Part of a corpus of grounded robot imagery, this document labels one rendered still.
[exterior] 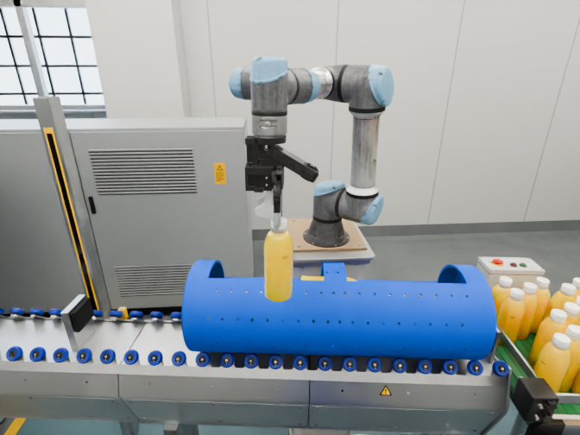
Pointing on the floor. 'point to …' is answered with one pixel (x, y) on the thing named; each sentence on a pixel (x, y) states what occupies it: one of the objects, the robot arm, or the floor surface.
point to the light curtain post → (74, 208)
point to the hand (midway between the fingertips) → (279, 222)
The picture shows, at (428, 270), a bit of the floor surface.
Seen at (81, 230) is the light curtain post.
